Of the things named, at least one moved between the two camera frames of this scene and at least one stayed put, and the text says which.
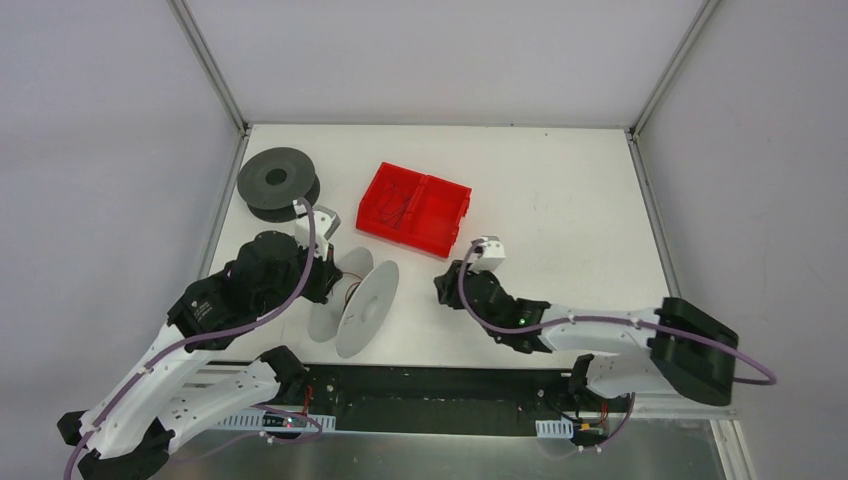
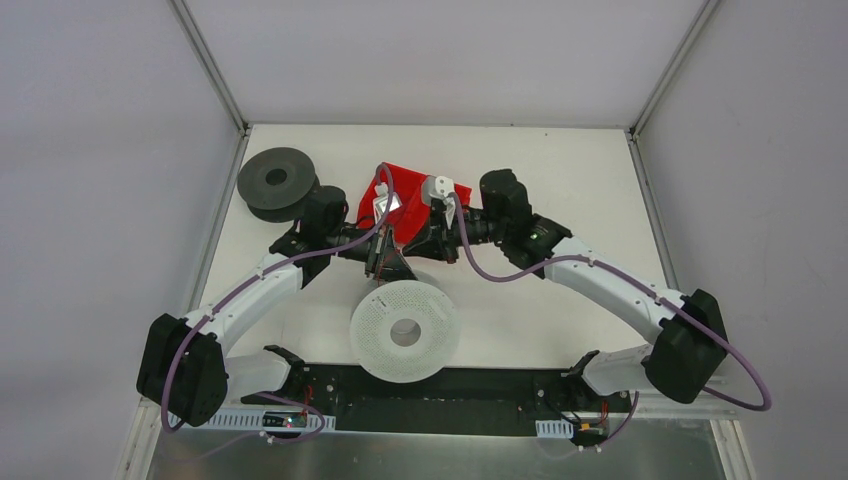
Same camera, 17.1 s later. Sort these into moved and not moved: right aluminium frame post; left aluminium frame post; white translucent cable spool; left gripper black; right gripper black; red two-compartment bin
Moved: left gripper black; right gripper black; white translucent cable spool
Not moved: red two-compartment bin; right aluminium frame post; left aluminium frame post
